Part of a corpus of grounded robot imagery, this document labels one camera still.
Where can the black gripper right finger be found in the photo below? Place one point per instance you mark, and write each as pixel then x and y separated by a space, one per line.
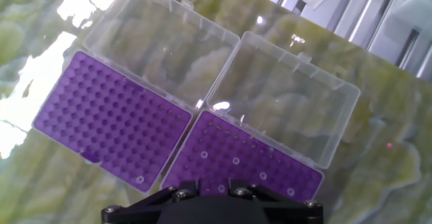
pixel 293 214

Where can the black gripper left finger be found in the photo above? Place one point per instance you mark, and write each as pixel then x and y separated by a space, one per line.
pixel 135 212

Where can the purple pipette tip box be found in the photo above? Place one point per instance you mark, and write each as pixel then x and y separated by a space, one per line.
pixel 111 116
pixel 236 143

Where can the green marble pattern mat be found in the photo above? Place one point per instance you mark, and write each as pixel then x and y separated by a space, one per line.
pixel 371 183

